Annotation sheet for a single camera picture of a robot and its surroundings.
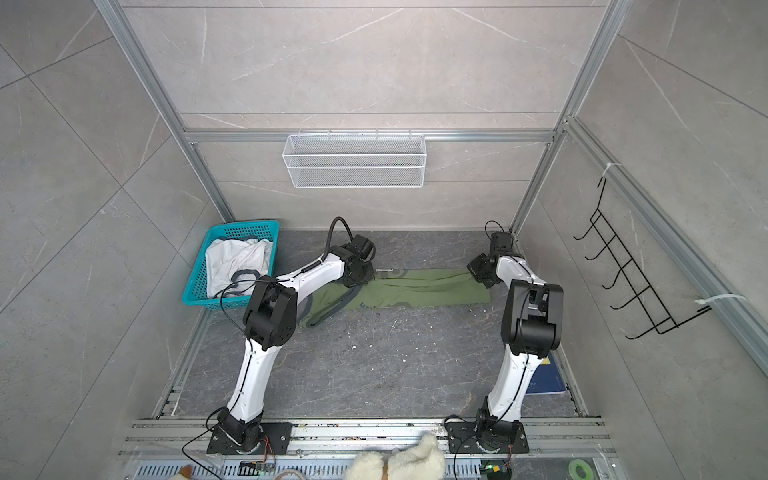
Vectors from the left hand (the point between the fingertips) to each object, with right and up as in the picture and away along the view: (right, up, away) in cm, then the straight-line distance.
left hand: (373, 273), depth 102 cm
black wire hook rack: (+61, +4, -34) cm, 70 cm away
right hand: (+36, +2, 0) cm, 36 cm away
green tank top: (+8, -5, -1) cm, 9 cm away
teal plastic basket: (-45, -7, -4) cm, 46 cm away
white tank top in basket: (-52, +6, +2) cm, 52 cm away
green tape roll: (+50, -45, -32) cm, 74 cm away
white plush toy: (+13, -37, -40) cm, 56 cm away
